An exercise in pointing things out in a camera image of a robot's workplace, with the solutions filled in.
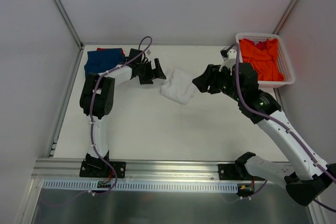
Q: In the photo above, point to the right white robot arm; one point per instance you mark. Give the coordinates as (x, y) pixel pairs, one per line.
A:
(308, 174)

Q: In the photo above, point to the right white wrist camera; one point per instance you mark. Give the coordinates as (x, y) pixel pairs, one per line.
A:
(229, 56)

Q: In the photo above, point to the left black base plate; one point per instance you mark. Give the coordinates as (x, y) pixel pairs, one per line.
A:
(102, 170)

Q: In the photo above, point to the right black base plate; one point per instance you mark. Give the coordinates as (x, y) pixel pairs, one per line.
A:
(232, 171)

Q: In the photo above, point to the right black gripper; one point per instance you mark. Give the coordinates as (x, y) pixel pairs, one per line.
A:
(210, 79)

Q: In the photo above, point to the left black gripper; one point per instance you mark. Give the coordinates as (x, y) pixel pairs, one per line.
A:
(151, 71)

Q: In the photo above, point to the magenta garment in basket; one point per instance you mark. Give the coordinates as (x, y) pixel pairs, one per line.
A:
(261, 45)

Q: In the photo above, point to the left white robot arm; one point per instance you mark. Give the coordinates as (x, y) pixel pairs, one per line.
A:
(96, 100)

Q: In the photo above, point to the folded blue t shirt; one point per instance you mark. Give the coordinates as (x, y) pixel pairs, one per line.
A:
(101, 61)

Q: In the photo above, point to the orange t shirt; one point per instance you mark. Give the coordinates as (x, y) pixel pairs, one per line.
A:
(264, 62)

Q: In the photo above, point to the white t shirt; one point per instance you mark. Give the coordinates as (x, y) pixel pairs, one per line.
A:
(178, 87)

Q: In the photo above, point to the white slotted cable duct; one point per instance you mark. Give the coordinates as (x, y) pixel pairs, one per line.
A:
(141, 186)

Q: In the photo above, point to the white plastic basket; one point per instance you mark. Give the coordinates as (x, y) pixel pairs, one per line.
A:
(284, 63)

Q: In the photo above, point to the aluminium mounting rail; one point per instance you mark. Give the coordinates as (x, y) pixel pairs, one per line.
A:
(136, 170)

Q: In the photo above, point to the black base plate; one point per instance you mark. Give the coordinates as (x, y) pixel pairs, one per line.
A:
(102, 170)
(232, 171)

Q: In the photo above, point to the folded red t shirt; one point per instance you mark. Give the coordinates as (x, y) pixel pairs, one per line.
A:
(110, 49)

